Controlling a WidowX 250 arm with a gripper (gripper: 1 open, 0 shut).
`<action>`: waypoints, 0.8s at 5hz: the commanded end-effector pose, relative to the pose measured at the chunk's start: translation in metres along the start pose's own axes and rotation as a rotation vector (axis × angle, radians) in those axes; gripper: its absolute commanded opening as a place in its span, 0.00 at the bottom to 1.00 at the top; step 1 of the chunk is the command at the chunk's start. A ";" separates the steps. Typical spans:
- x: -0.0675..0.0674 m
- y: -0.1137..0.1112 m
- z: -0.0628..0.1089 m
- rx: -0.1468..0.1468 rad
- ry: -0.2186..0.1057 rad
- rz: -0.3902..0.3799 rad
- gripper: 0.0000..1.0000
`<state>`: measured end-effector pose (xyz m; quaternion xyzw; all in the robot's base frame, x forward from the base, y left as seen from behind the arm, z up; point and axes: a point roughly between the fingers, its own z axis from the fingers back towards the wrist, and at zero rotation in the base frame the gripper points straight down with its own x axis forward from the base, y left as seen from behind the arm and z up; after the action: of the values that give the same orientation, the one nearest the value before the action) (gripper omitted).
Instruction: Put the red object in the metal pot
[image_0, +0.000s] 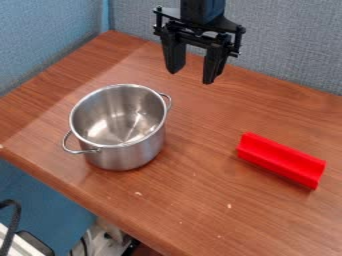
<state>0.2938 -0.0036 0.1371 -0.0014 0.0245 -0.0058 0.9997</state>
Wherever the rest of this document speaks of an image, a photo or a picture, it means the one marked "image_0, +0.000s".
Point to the white radiator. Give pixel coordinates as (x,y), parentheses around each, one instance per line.
(25,244)

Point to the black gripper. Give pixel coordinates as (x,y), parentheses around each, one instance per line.
(197,23)

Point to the stainless steel pot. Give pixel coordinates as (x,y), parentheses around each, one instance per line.
(117,126)

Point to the red plastic block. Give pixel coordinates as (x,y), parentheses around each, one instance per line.
(280,159)

